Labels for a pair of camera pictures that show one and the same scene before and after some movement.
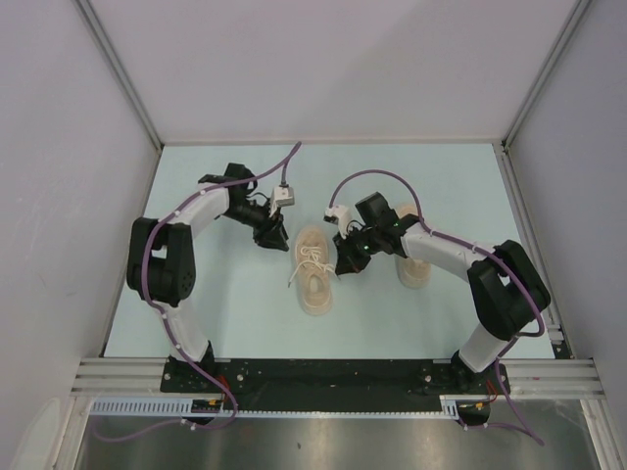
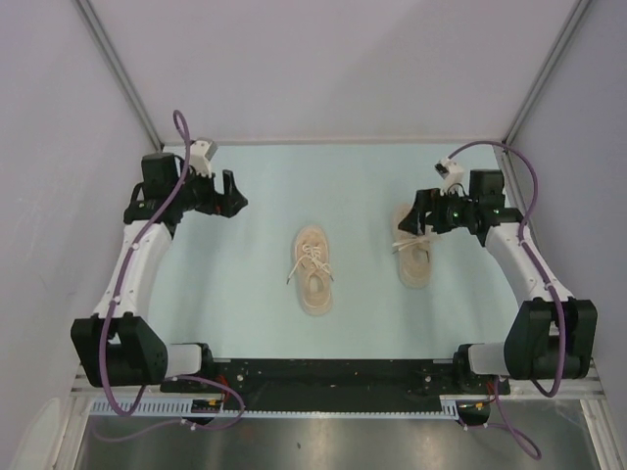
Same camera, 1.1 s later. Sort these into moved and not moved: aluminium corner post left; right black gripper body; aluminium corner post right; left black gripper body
Moved: left black gripper body; right black gripper body
Not moved: aluminium corner post right; aluminium corner post left
